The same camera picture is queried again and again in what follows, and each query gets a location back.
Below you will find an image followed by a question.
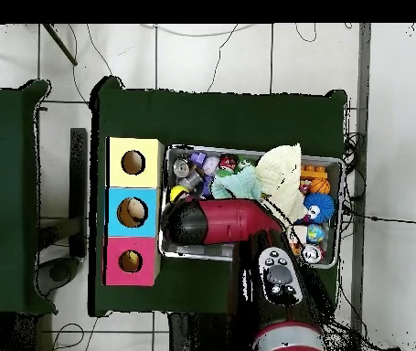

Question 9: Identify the yellow ball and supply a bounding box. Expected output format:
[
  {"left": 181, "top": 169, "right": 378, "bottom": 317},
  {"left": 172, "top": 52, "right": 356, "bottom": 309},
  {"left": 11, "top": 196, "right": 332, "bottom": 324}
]
[{"left": 168, "top": 185, "right": 190, "bottom": 203}]

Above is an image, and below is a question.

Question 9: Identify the mint green cloth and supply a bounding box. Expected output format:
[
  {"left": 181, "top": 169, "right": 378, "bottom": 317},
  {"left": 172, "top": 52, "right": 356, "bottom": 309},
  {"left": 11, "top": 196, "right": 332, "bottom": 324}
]
[{"left": 210, "top": 165, "right": 263, "bottom": 201}]

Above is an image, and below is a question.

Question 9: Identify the cream yellow cloth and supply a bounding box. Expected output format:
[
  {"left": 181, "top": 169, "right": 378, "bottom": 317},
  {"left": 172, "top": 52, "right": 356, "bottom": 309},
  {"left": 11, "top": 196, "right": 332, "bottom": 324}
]
[{"left": 256, "top": 143, "right": 309, "bottom": 224}]

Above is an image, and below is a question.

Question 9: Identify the shallow clear mesh bin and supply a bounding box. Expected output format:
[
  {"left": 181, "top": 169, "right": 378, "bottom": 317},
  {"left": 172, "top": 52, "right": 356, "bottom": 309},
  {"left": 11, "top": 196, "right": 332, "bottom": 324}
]
[{"left": 157, "top": 144, "right": 345, "bottom": 271}]

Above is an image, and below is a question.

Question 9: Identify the wooden three-hole box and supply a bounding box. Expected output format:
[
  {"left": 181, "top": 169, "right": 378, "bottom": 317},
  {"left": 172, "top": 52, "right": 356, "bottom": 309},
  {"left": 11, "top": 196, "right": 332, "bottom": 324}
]
[{"left": 102, "top": 136, "right": 165, "bottom": 287}]

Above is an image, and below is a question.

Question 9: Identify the small baseball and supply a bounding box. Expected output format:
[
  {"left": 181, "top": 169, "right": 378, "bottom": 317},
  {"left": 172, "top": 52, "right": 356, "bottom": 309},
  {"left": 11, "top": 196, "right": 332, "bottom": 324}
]
[{"left": 202, "top": 154, "right": 220, "bottom": 176}]

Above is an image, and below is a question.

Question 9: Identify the green spiky ball with eye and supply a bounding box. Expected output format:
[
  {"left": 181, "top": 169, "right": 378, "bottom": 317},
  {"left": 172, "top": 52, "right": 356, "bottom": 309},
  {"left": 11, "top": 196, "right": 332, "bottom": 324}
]
[{"left": 236, "top": 154, "right": 256, "bottom": 171}]

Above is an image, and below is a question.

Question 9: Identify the dark green tablecloth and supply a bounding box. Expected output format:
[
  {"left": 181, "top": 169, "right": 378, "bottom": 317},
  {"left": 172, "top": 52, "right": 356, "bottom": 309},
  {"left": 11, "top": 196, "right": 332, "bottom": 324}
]
[{"left": 89, "top": 75, "right": 348, "bottom": 324}]

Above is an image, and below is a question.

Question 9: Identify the small orange basketball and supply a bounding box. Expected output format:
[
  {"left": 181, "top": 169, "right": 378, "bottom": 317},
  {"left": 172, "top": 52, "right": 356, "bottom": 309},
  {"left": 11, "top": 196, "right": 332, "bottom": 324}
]
[{"left": 308, "top": 176, "right": 331, "bottom": 195}]

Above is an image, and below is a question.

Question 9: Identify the blue spiky ball with eyes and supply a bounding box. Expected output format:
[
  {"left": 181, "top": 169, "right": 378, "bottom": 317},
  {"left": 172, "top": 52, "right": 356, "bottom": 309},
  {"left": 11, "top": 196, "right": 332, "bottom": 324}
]
[{"left": 302, "top": 192, "right": 336, "bottom": 225}]

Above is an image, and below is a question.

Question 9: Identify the silver drink can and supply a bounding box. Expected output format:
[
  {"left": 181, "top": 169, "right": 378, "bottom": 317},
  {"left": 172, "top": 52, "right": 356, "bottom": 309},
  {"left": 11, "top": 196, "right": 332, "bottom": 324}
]
[{"left": 300, "top": 243, "right": 325, "bottom": 264}]

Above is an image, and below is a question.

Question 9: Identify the black upright panel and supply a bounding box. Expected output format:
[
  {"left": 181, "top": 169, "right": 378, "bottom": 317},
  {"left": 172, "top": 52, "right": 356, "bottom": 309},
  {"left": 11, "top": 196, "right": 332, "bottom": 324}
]
[{"left": 69, "top": 127, "right": 89, "bottom": 259}]

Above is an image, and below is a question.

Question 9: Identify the dark slanted rod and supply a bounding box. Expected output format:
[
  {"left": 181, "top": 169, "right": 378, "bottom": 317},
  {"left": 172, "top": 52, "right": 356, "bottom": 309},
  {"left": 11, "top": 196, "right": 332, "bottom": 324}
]
[{"left": 41, "top": 23, "right": 79, "bottom": 67}]

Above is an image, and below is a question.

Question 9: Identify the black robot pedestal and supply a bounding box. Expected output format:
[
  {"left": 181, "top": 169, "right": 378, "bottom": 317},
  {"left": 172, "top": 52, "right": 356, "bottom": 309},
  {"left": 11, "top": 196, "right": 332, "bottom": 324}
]
[{"left": 167, "top": 313, "right": 232, "bottom": 351}]

